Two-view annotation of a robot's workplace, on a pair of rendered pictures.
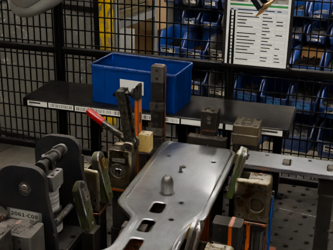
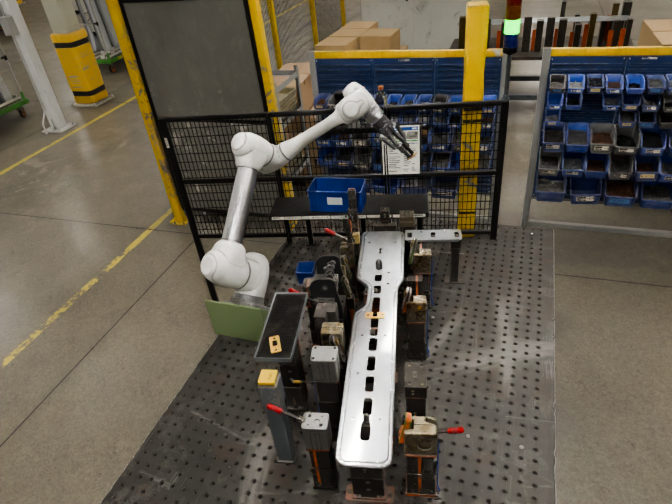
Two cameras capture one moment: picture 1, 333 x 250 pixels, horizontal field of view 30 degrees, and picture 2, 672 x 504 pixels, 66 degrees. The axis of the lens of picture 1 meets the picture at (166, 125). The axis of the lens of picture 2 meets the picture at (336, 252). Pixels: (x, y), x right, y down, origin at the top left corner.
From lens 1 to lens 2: 1.07 m
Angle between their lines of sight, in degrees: 14
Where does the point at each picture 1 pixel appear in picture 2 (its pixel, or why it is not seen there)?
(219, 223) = (411, 280)
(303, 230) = (441, 262)
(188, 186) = (388, 261)
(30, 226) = (332, 305)
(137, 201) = (366, 276)
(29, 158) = not seen: hidden behind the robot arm
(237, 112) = (396, 204)
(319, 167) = (450, 235)
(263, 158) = (419, 234)
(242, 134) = (405, 221)
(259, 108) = (407, 199)
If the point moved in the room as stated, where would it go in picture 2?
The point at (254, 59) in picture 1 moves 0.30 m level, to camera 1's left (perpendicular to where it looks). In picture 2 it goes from (400, 170) to (348, 179)
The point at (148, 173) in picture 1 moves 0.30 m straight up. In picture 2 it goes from (364, 257) to (360, 204)
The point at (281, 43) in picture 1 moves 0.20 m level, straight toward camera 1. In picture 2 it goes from (416, 160) to (420, 176)
